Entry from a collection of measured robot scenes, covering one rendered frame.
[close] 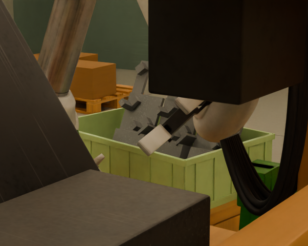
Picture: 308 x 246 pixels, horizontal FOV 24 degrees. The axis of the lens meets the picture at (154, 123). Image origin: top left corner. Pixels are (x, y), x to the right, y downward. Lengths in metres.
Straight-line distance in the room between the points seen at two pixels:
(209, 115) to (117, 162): 0.71
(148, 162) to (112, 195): 1.22
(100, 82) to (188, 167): 4.91
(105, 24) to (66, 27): 7.70
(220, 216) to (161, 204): 1.28
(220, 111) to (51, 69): 0.55
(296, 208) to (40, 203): 0.28
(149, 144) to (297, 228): 0.60
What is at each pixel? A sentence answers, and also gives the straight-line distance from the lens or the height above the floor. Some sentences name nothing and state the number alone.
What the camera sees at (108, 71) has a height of 0.38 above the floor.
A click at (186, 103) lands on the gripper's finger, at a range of 1.11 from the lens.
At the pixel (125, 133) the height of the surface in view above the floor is 0.92.
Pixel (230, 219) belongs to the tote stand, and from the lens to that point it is 2.10.
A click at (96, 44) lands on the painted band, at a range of 9.60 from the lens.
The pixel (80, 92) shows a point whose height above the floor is 0.20.
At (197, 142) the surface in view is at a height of 0.93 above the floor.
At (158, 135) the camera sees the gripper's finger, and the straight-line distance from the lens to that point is 1.22.
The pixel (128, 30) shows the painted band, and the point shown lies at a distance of 9.30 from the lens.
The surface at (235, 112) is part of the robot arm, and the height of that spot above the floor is 1.19.
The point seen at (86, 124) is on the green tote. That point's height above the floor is 0.93.
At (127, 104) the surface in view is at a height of 1.00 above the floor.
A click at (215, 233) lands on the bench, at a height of 0.88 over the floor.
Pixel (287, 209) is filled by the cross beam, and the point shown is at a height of 1.28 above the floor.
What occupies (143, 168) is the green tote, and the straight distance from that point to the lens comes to 2.05.
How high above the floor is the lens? 1.51
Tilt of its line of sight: 14 degrees down
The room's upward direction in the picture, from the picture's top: straight up
